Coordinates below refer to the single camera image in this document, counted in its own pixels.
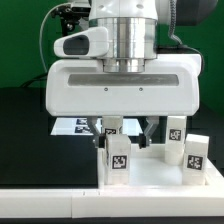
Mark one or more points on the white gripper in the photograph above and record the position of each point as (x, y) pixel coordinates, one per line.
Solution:
(168, 87)

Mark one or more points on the white square tabletop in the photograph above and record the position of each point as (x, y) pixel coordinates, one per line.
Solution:
(149, 170)

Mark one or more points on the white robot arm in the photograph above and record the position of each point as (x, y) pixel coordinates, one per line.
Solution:
(115, 67)

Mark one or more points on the paper sheet with markers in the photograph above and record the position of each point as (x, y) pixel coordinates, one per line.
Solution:
(78, 127)

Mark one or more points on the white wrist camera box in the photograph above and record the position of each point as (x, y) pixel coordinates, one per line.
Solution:
(91, 43)

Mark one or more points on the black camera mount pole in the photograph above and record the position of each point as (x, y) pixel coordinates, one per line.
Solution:
(71, 14)

